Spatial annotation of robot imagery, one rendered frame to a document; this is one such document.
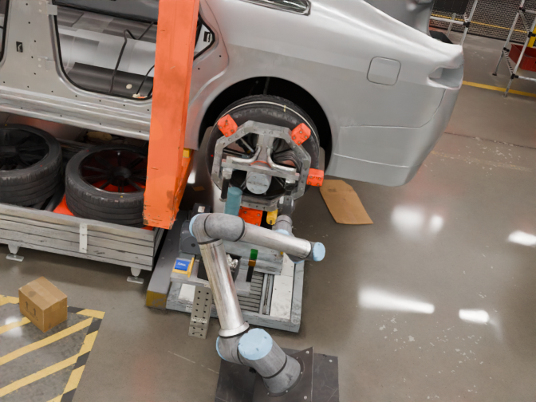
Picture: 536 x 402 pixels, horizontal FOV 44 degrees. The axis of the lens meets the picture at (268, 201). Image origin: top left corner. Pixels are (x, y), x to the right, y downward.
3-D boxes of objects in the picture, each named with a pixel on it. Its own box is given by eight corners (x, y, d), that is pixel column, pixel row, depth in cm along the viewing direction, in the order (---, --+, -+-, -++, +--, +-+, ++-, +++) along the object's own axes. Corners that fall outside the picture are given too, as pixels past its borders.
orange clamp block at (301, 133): (299, 139, 372) (310, 129, 368) (298, 146, 366) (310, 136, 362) (290, 131, 370) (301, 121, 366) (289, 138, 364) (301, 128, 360)
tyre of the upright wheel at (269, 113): (341, 151, 402) (272, 71, 377) (341, 172, 383) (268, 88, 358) (259, 206, 430) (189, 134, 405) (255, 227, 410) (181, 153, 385)
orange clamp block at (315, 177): (305, 177, 386) (321, 180, 386) (305, 184, 380) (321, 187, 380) (308, 167, 382) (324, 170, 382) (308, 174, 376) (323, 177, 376)
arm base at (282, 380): (298, 386, 302) (287, 373, 298) (264, 398, 310) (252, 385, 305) (301, 354, 317) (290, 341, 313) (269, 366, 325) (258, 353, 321)
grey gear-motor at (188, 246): (214, 236, 446) (220, 194, 426) (203, 277, 411) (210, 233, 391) (187, 231, 445) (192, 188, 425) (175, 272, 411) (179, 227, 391)
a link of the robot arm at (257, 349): (273, 380, 300) (252, 356, 292) (250, 373, 313) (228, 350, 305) (291, 352, 307) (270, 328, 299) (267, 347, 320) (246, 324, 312)
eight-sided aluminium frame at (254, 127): (298, 210, 399) (317, 132, 368) (297, 218, 393) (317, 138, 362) (209, 194, 397) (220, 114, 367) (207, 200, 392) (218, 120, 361)
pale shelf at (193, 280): (252, 275, 369) (253, 270, 367) (249, 296, 355) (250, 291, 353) (175, 261, 368) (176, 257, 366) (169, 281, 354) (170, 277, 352)
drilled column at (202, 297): (208, 326, 389) (216, 273, 366) (205, 339, 381) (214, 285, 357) (191, 323, 389) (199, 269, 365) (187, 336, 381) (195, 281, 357)
